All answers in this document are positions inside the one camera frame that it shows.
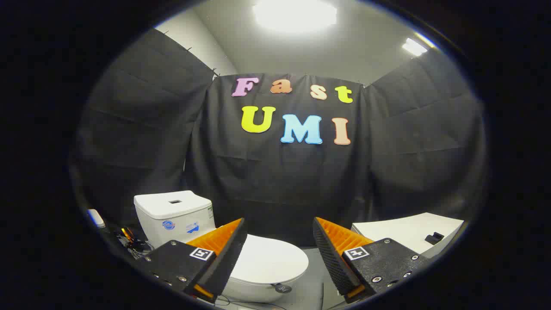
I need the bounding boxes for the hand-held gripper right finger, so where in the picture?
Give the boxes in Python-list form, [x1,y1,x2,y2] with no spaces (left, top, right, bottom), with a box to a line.
[313,217,432,303]

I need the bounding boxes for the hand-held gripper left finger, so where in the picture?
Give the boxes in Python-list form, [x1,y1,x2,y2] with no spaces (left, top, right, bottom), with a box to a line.
[144,218,248,303]

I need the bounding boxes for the white cabinet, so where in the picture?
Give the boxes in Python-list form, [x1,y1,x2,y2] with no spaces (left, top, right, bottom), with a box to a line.
[351,212,465,259]

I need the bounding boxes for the black backdrop cloth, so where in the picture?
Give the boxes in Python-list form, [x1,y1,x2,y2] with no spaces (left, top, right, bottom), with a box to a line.
[71,28,487,247]

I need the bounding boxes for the small white device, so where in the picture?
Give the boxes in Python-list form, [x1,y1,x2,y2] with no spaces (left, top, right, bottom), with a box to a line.
[87,209,106,229]

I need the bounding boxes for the small ceiling light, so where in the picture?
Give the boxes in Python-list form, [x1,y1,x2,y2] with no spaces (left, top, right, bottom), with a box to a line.
[402,38,429,57]

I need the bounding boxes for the large ceiling light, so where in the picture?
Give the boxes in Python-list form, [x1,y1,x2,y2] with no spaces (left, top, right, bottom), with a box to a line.
[253,0,337,33]

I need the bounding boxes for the tangled black cables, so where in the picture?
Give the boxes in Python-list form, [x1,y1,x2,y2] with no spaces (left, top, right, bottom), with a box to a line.
[114,227,155,260]

